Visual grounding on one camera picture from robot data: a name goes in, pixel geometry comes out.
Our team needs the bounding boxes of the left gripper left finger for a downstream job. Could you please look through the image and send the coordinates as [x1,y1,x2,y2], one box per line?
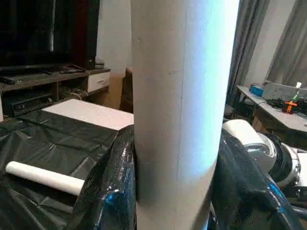
[67,125,138,230]

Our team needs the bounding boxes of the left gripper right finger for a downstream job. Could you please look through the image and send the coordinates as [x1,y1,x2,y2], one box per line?
[210,130,306,230]

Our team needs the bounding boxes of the white plastic table leg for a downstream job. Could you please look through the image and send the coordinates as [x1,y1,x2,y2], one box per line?
[5,161,86,196]
[130,0,240,230]

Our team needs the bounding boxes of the white flat panel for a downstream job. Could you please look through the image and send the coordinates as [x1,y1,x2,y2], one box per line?
[42,99,135,131]

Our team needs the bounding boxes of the black work mat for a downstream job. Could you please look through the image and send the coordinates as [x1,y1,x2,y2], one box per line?
[0,109,135,230]

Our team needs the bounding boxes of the grey desk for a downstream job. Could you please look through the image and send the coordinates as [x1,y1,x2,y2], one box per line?
[235,84,307,134]

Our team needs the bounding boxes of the orange hand tool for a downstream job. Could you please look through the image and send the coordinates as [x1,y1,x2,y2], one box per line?
[283,98,299,114]

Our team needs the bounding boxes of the small blue box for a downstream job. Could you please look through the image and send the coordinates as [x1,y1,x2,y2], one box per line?
[249,83,265,97]

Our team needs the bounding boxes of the dark wooden TV bench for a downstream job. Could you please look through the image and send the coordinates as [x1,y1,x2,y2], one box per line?
[0,69,112,118]

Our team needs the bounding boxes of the black media player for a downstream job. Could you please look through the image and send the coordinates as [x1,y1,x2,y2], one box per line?
[2,93,54,116]

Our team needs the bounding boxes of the grey curtain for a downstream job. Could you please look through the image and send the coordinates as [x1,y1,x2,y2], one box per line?
[229,0,307,104]

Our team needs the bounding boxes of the black television screen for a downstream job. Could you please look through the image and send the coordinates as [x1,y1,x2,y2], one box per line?
[0,0,101,69]

